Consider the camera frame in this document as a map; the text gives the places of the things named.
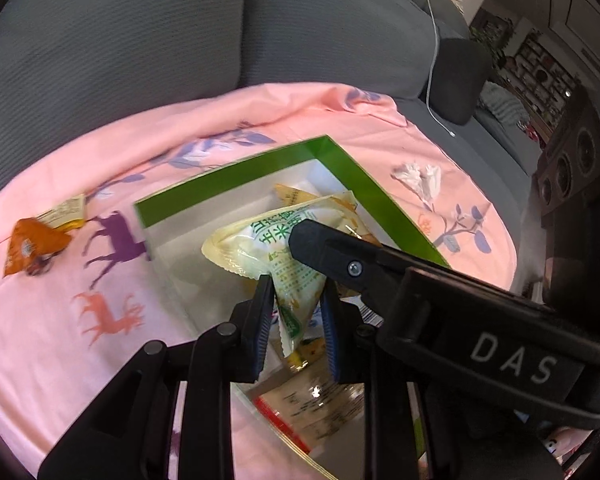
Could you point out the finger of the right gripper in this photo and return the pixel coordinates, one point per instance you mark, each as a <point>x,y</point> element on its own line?
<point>360,264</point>

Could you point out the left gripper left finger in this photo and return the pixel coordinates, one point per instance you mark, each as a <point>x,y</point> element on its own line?
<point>165,395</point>

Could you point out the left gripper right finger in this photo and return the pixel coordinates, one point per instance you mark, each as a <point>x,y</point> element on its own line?
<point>355,357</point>

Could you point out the white red-edged snack packet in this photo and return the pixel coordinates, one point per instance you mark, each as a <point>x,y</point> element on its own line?
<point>311,407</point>

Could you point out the tan golden snack packet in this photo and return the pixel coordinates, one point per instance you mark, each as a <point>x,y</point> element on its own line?
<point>289,196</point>

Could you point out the pale green biscuit snack bag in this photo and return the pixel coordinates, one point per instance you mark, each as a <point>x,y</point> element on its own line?
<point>260,245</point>

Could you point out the orange brown snack packet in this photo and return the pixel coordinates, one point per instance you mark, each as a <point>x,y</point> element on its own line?
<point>32,245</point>

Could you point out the yellow barcode snack packet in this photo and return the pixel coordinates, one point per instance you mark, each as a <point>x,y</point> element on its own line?
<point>312,346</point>

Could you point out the green holographic cardboard box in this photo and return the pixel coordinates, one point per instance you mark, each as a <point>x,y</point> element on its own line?
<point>177,220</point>

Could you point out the crumpled white tissue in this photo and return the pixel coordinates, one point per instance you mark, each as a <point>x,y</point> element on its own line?
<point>424,181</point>

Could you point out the pink printed blanket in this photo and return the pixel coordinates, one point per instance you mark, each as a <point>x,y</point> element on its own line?
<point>66,332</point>

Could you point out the black round cushion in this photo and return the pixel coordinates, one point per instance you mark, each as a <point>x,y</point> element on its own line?
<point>460,72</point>

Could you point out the grey sofa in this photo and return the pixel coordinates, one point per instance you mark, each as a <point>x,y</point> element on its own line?
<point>68,67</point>

